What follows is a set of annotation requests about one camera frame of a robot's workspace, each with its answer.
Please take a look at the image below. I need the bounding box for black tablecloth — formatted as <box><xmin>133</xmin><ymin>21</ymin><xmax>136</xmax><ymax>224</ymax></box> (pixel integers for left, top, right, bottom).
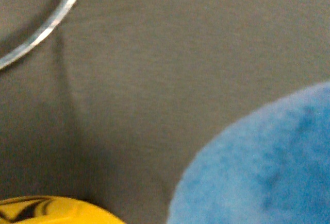
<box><xmin>1</xmin><ymin>0</ymin><xmax>329</xmax><ymax>223</ymax></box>

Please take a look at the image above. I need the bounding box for black frying pan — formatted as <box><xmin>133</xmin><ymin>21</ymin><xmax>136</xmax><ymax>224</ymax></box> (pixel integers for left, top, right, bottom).
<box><xmin>1</xmin><ymin>0</ymin><xmax>77</xmax><ymax>70</ymax></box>

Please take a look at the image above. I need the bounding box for blue plush ball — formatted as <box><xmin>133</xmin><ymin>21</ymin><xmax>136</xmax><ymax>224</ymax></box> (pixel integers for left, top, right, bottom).
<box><xmin>167</xmin><ymin>82</ymin><xmax>329</xmax><ymax>223</ymax></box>

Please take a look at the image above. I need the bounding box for yellow black soccer ball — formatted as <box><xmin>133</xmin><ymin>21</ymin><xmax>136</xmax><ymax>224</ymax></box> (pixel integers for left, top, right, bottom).
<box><xmin>1</xmin><ymin>196</ymin><xmax>124</xmax><ymax>224</ymax></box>

